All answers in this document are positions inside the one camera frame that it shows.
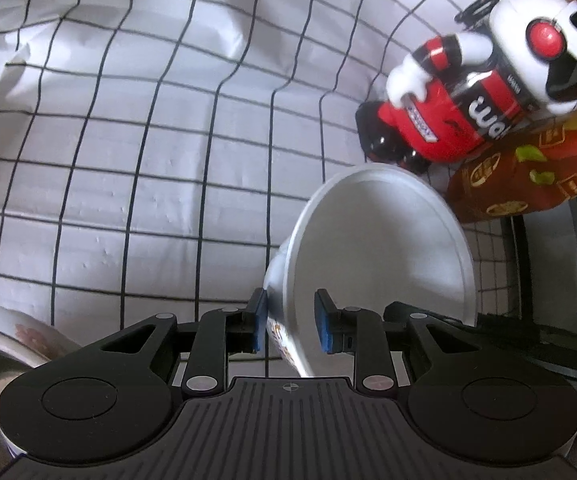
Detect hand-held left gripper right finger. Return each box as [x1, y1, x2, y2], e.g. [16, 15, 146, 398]
[315, 289, 484, 398]

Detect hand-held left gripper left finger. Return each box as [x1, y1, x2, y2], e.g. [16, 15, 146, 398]
[88, 287, 269, 398]

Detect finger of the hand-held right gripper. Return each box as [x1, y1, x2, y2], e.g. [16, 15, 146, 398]
[383, 301, 477, 336]

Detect white bowl with red print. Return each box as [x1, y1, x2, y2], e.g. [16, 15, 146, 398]
[262, 165, 477, 378]

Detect white computer case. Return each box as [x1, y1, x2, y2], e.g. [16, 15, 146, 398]
[503, 185, 577, 361]

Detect brown red snack bag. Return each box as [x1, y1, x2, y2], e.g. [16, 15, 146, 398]
[446, 102, 577, 223]

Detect white black checked tablecloth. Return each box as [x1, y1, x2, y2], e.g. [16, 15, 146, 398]
[0, 0, 514, 378]

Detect red white robot toy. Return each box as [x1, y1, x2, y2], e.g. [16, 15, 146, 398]
[356, 0, 577, 176]

